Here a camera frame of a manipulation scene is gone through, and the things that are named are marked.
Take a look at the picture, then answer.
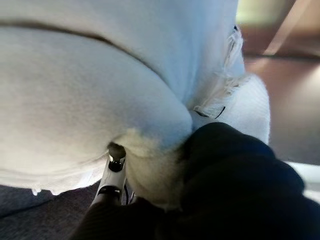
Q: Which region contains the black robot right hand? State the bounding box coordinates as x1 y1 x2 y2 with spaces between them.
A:
68 121 320 240

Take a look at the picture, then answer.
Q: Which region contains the white fringed cushion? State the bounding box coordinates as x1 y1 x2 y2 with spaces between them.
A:
0 0 272 210

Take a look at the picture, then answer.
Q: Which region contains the dark grey fabric sofa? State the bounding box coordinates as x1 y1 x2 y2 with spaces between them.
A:
0 183 106 240

